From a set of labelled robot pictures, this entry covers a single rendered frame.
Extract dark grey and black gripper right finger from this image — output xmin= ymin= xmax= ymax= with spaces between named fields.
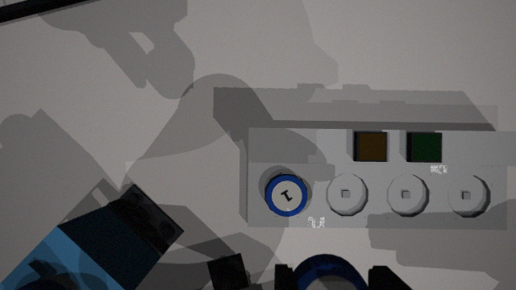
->
xmin=368 ymin=266 xmax=413 ymax=290

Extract dark grey button housing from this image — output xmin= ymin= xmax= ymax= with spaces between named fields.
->
xmin=207 ymin=253 xmax=249 ymax=290

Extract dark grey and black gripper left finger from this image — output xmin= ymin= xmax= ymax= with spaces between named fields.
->
xmin=274 ymin=264 xmax=299 ymax=290

